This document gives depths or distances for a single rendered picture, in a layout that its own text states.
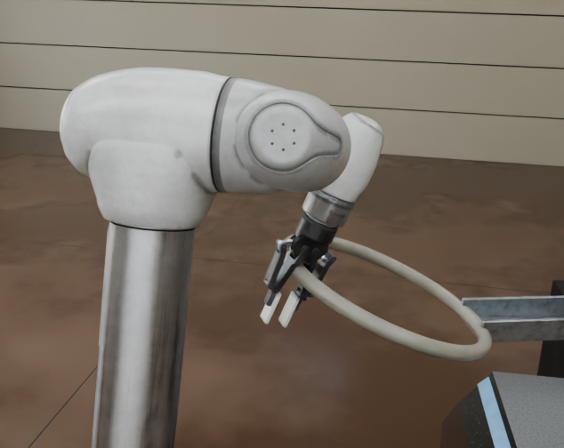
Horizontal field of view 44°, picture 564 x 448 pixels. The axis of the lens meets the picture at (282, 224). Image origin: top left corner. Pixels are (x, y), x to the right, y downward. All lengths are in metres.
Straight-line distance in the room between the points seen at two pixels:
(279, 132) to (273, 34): 7.02
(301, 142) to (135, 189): 0.19
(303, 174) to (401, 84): 6.90
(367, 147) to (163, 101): 0.60
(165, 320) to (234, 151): 0.22
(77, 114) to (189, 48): 7.17
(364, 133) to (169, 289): 0.60
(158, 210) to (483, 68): 6.93
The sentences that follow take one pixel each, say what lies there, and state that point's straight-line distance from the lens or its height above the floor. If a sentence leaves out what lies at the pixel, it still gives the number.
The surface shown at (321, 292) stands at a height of 1.28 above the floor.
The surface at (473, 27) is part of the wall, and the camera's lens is 7.56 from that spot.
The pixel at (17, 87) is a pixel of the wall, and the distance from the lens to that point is 8.95.
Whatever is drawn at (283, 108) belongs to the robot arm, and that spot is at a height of 1.72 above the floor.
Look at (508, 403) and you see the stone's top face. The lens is 1.89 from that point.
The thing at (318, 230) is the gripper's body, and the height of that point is 1.39.
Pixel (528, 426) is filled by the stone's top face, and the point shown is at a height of 0.85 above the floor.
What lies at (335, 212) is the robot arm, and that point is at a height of 1.42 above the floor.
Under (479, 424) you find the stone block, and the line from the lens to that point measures 1.89.
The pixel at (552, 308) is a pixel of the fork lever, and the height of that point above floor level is 1.12.
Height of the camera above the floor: 1.85
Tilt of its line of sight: 20 degrees down
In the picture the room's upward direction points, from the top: 1 degrees clockwise
